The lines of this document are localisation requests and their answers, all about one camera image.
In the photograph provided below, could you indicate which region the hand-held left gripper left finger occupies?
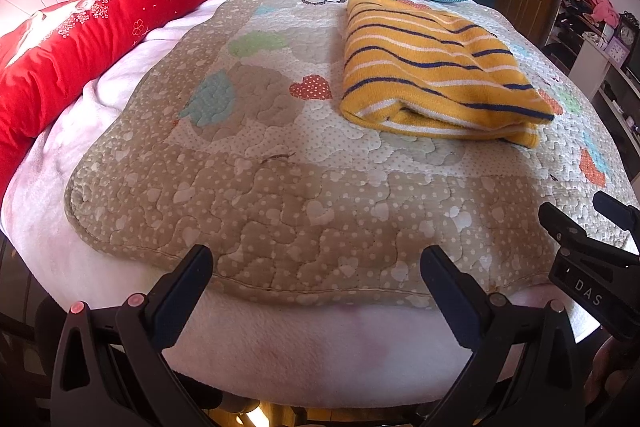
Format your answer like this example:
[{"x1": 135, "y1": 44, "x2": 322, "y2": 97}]
[{"x1": 50, "y1": 244, "x2": 214, "y2": 427}]

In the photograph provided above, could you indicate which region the yellow striped knit sweater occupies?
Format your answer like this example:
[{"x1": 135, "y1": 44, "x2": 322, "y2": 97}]
[{"x1": 339, "y1": 0, "x2": 556, "y2": 148}]

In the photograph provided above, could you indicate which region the purple alarm clock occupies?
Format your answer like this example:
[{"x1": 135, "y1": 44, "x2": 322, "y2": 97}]
[{"x1": 607, "y1": 38, "x2": 630, "y2": 65}]

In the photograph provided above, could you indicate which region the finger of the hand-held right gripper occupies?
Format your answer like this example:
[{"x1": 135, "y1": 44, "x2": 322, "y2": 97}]
[
  {"x1": 594, "y1": 191, "x2": 640, "y2": 233},
  {"x1": 539, "y1": 202, "x2": 640, "y2": 265}
]

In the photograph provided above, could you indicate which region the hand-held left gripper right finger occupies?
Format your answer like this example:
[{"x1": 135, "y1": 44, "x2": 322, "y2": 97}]
[{"x1": 422, "y1": 244, "x2": 586, "y2": 427}]

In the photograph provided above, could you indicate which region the white shelf unit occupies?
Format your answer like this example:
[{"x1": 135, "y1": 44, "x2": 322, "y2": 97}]
[{"x1": 542, "y1": 0, "x2": 640, "y2": 178}]

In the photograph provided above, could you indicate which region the person's right hand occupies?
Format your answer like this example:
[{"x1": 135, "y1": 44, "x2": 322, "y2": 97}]
[{"x1": 595, "y1": 337, "x2": 640, "y2": 408}]

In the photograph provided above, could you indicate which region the beige quilted heart bedspread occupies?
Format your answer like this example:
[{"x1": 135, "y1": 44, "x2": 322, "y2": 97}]
[{"x1": 64, "y1": 0, "x2": 633, "y2": 308}]

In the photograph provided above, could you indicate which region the red snowflake duvet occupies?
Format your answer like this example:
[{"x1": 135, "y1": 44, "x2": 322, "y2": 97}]
[{"x1": 0, "y1": 0, "x2": 299, "y2": 202}]

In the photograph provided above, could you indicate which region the pink clothes pile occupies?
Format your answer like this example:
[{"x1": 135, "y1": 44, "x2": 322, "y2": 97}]
[{"x1": 585, "y1": 0, "x2": 621, "y2": 25}]

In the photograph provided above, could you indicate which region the black table clock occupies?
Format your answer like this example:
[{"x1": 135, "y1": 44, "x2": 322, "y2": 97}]
[{"x1": 617, "y1": 12, "x2": 640, "y2": 48}]

